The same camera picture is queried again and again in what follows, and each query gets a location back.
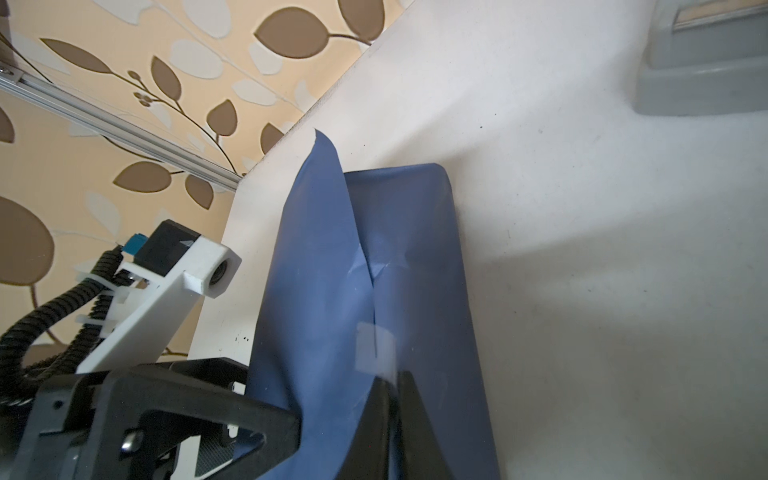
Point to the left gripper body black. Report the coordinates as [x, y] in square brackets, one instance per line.
[128, 423]

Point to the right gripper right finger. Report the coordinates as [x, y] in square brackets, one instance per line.
[417, 452]

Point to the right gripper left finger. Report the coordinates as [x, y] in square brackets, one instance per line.
[368, 457]

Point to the grey tape dispenser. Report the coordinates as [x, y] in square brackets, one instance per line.
[704, 58]

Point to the light blue wrapping paper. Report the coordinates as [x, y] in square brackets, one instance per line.
[367, 280]

